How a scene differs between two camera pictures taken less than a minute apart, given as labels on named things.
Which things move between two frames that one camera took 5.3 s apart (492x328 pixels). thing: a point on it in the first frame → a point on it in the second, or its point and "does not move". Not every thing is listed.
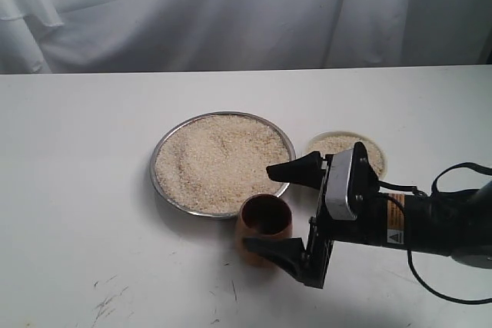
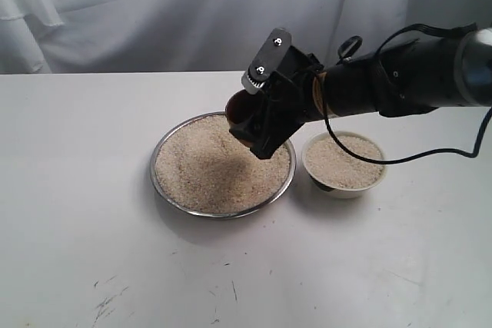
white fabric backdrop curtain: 65,16 does not move
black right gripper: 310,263 → 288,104
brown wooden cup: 262,217 → 243,104
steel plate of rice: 207,164 does not move
